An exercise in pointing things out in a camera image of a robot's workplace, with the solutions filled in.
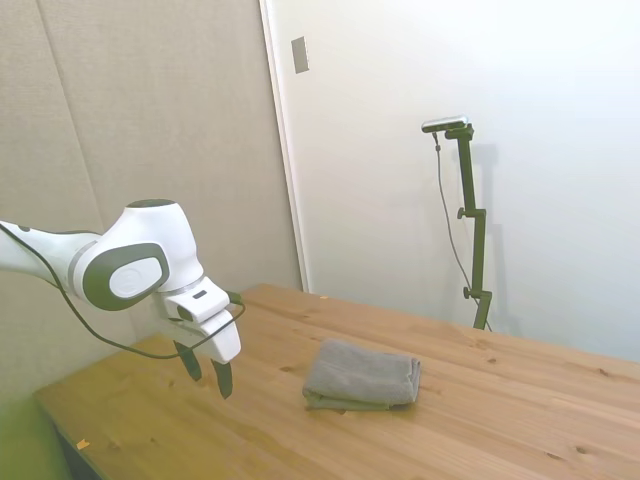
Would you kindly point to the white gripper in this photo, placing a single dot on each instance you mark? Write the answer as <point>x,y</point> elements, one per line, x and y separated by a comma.
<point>220,340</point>

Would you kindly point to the grey towel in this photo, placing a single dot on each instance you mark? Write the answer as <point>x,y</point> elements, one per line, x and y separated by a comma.
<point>360,375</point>

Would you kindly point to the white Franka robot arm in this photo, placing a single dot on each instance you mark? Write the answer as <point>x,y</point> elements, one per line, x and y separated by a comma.
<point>150,225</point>

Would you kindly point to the small orange scrap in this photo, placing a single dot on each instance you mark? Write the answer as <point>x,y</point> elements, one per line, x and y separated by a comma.
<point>82,443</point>

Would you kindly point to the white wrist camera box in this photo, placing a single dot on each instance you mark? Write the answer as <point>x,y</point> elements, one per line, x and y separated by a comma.
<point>205,300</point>

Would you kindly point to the white door frame trim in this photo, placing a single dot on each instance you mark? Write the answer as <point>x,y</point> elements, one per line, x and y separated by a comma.
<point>285,150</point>

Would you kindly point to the dark camera stand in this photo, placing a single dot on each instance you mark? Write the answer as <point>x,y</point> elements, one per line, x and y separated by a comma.
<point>472,200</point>

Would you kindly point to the grey wall switch plate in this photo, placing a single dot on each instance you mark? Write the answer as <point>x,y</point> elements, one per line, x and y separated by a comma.
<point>300,55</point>

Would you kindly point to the silver camera on stand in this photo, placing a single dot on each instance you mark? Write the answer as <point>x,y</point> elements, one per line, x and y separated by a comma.
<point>445,123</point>

